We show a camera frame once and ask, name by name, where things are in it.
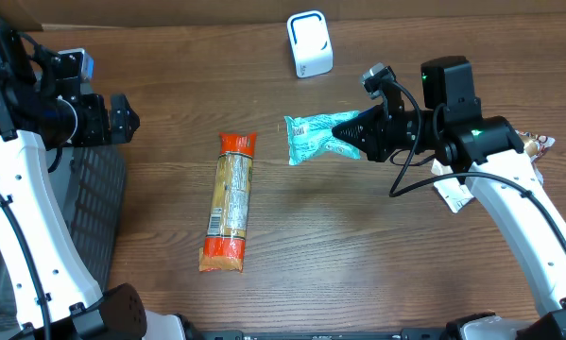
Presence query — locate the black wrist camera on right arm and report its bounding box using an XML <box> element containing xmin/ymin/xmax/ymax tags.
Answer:
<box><xmin>360</xmin><ymin>62</ymin><xmax>404</xmax><ymax>113</ymax></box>

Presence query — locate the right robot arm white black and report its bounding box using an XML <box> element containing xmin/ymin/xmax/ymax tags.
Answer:
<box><xmin>332</xmin><ymin>56</ymin><xmax>566</xmax><ymax>339</ymax></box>

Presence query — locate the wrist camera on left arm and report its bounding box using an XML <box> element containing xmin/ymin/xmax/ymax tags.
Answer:
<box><xmin>51</xmin><ymin>48</ymin><xmax>94</xmax><ymax>101</ymax></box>

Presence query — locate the black rail at table edge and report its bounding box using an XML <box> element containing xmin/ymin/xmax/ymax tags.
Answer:
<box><xmin>202</xmin><ymin>328</ymin><xmax>448</xmax><ymax>340</ymax></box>

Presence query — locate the white barcode scanner stand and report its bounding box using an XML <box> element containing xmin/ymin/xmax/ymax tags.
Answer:
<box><xmin>286</xmin><ymin>10</ymin><xmax>334</xmax><ymax>78</ymax></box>

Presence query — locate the teal snack packet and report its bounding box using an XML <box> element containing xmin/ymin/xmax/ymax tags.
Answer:
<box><xmin>284</xmin><ymin>110</ymin><xmax>361</xmax><ymax>166</ymax></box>

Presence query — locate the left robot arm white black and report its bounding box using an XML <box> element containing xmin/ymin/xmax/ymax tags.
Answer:
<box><xmin>0</xmin><ymin>25</ymin><xmax>188</xmax><ymax>340</ymax></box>

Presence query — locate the red and clear snack package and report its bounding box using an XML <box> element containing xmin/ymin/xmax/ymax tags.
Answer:
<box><xmin>198</xmin><ymin>132</ymin><xmax>257</xmax><ymax>272</ymax></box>

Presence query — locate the beige paper pouch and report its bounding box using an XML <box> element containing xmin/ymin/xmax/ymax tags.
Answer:
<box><xmin>431</xmin><ymin>130</ymin><xmax>557</xmax><ymax>185</ymax></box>

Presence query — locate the white tube with gold cap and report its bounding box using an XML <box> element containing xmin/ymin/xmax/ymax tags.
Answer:
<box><xmin>434</xmin><ymin>178</ymin><xmax>473</xmax><ymax>213</ymax></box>

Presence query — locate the grey plastic mesh basket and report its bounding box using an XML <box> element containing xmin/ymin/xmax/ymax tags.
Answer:
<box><xmin>0</xmin><ymin>145</ymin><xmax>127</xmax><ymax>332</ymax></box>

